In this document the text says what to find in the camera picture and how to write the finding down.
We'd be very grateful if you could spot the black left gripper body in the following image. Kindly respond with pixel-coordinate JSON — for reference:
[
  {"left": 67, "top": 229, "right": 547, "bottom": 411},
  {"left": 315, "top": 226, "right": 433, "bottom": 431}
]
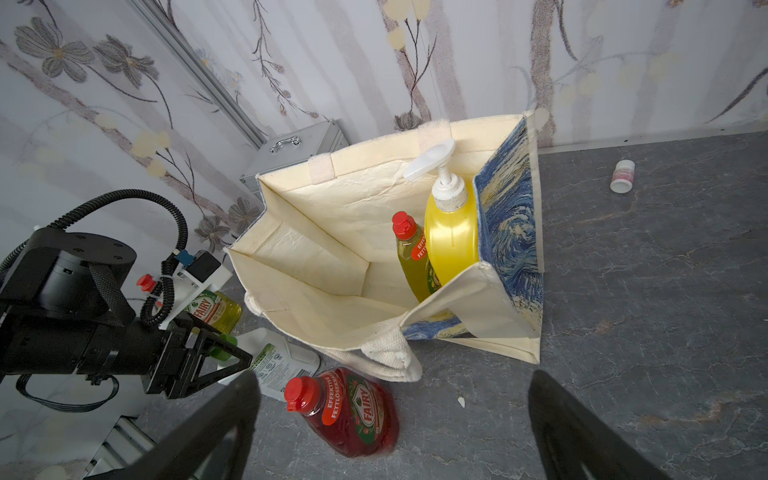
[{"left": 143, "top": 328, "right": 197, "bottom": 399}]

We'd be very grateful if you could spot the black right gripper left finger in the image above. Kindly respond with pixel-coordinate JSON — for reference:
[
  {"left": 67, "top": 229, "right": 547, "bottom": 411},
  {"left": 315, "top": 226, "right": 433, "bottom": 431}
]
[{"left": 95, "top": 372, "right": 261, "bottom": 479}]

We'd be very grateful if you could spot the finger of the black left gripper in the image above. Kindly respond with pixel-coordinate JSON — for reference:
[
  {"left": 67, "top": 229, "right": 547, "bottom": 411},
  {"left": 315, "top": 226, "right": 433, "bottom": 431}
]
[
  {"left": 193, "top": 322, "right": 253, "bottom": 375},
  {"left": 176, "top": 363, "right": 247, "bottom": 398}
]

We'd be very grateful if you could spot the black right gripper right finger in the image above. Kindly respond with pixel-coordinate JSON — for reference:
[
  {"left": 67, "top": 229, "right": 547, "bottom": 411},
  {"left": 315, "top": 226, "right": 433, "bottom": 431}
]
[{"left": 528, "top": 370, "right": 668, "bottom": 479}]

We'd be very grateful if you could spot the white bottle green cap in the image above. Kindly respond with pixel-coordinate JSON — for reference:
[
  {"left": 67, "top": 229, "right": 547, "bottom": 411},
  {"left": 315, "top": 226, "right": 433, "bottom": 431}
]
[{"left": 224, "top": 328, "right": 321, "bottom": 402}]

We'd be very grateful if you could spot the cream canvas shopping bag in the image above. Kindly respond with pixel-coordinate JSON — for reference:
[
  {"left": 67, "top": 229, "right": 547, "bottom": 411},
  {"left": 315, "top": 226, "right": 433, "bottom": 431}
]
[{"left": 228, "top": 112, "right": 545, "bottom": 382}]

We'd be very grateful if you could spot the yellow-green bottle red cap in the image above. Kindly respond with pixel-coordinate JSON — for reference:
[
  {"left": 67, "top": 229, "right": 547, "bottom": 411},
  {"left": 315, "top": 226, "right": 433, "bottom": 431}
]
[{"left": 392, "top": 211, "right": 442, "bottom": 302}]

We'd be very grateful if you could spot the large yellow pump soap bottle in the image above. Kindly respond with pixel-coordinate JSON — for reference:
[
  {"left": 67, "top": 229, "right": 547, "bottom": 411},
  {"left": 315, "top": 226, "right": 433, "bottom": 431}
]
[{"left": 404, "top": 138, "right": 479, "bottom": 285}]

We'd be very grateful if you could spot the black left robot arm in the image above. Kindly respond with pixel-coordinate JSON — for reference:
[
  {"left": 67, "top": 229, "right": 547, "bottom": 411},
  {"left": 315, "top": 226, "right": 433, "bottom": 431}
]
[{"left": 1, "top": 189, "right": 252, "bottom": 399}]

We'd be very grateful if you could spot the red dish soap bottle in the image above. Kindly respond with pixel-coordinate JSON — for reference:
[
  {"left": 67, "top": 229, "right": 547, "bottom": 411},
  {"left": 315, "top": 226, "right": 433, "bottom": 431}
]
[{"left": 283, "top": 368, "right": 399, "bottom": 458}]

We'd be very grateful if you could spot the green Fairy bottle at left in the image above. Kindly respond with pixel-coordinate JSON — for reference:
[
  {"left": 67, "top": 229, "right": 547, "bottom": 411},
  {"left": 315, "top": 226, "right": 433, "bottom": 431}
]
[{"left": 185, "top": 290, "right": 242, "bottom": 334}]

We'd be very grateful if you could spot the silver metal case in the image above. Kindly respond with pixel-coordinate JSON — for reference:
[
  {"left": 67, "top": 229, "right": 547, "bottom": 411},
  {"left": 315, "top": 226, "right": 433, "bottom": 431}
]
[{"left": 240, "top": 120, "right": 350, "bottom": 193}]

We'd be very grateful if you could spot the small white pill bottle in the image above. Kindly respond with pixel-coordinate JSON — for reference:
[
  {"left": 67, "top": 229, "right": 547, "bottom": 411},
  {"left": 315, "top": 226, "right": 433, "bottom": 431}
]
[{"left": 609, "top": 159, "right": 636, "bottom": 194}]

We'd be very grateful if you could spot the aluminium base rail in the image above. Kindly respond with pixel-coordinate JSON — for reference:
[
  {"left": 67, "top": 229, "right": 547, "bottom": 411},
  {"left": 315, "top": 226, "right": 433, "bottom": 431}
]
[{"left": 83, "top": 416, "right": 156, "bottom": 479}]

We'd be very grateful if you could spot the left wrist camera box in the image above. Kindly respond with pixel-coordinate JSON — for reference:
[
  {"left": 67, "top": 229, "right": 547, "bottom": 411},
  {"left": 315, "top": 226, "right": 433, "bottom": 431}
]
[{"left": 160, "top": 250, "right": 232, "bottom": 330}]

